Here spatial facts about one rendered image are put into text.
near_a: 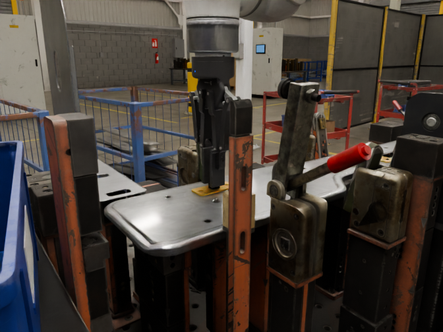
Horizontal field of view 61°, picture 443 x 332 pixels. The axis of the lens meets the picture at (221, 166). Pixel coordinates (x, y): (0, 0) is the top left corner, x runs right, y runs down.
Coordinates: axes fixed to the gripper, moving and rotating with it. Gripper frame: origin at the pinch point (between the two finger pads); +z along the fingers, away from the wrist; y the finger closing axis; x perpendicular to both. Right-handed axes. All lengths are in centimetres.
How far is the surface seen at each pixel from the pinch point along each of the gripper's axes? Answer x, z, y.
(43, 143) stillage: -2, 28, 174
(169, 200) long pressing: 9.4, 4.7, 0.1
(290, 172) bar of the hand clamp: 0.9, -4.3, -20.6
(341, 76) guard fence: -430, 8, 294
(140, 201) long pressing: 13.8, 4.7, 2.9
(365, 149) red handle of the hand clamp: 0.3, -9.8, -31.5
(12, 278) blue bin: 38, -11, -39
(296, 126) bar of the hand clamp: 1.3, -11.2, -21.6
